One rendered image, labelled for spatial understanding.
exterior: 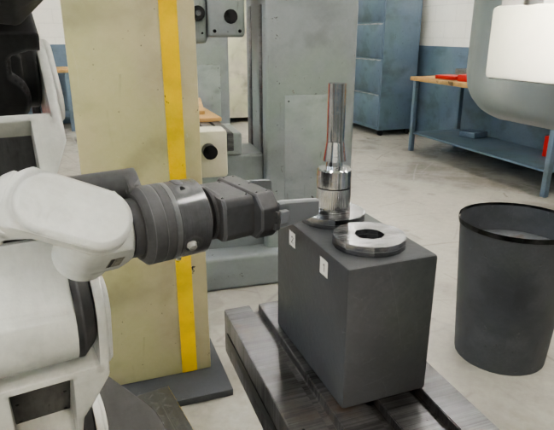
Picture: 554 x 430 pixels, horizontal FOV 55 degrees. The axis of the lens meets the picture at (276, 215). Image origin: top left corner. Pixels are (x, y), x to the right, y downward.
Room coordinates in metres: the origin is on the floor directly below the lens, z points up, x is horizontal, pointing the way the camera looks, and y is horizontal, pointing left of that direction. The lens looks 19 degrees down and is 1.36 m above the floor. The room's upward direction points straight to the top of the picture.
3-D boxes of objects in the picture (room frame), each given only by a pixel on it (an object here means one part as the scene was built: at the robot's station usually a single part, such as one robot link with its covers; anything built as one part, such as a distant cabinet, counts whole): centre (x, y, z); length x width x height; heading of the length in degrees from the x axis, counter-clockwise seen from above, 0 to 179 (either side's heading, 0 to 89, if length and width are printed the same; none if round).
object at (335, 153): (0.71, -0.08, 1.24); 0.03 x 0.03 x 0.11
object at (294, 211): (0.61, -0.03, 1.16); 0.06 x 0.02 x 0.03; 124
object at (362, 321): (0.66, -0.10, 1.02); 0.22 x 0.12 x 0.20; 21
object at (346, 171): (0.71, -0.08, 1.18); 0.05 x 0.05 x 0.01
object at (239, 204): (0.60, 0.08, 1.16); 0.13 x 0.12 x 0.10; 34
